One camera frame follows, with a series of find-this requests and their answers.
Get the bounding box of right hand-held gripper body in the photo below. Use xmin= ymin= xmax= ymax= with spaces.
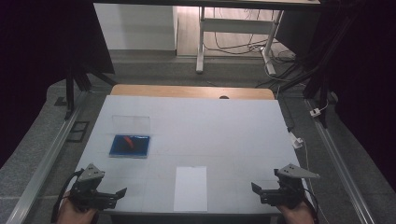
xmin=274 ymin=162 xmax=321 ymax=210

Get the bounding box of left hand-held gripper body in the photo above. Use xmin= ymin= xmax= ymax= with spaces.
xmin=69 ymin=162 xmax=108 ymax=213

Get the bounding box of blue case with clear lid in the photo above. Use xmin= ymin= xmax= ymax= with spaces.
xmin=108 ymin=115 xmax=151 ymax=159

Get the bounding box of red pen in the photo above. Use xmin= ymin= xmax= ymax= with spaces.
xmin=122 ymin=135 xmax=135 ymax=150

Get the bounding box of person's right hand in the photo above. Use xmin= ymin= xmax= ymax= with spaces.
xmin=276 ymin=201 xmax=316 ymax=224

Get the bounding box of person's left hand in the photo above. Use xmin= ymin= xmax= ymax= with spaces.
xmin=57 ymin=194 xmax=97 ymax=224

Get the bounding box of white plug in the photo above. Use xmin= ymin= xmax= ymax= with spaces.
xmin=290 ymin=132 xmax=304 ymax=150

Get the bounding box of white paper sheet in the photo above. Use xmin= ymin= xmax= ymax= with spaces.
xmin=173 ymin=165 xmax=208 ymax=213

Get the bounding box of white table mat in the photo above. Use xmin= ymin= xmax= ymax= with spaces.
xmin=62 ymin=94 xmax=317 ymax=217

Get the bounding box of black metal stand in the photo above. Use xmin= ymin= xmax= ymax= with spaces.
xmin=279 ymin=12 xmax=359 ymax=129
xmin=64 ymin=60 xmax=119 ymax=121

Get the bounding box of wooden table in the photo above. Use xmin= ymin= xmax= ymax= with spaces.
xmin=110 ymin=83 xmax=276 ymax=101

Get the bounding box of dark curtain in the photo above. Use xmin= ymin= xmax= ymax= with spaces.
xmin=0 ymin=0 xmax=116 ymax=169
xmin=311 ymin=0 xmax=396 ymax=191

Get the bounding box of white cabinet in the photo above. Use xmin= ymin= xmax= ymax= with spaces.
xmin=92 ymin=3 xmax=178 ymax=51

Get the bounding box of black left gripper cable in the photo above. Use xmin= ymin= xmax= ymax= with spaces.
xmin=50 ymin=168 xmax=86 ymax=224

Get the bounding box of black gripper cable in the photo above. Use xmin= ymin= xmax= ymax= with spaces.
xmin=50 ymin=168 xmax=86 ymax=224
xmin=302 ymin=186 xmax=320 ymax=224

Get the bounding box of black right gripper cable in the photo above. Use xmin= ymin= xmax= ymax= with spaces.
xmin=302 ymin=186 xmax=320 ymax=224

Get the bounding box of white cable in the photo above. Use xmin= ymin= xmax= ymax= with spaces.
xmin=301 ymin=139 xmax=331 ymax=224

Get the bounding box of black floor frame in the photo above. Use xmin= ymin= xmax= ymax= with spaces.
xmin=66 ymin=120 xmax=91 ymax=144

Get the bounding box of tangle of floor cables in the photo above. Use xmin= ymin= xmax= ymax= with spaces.
xmin=204 ymin=7 xmax=297 ymax=63

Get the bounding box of white desk frame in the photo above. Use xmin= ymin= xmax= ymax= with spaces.
xmin=195 ymin=6 xmax=285 ymax=77

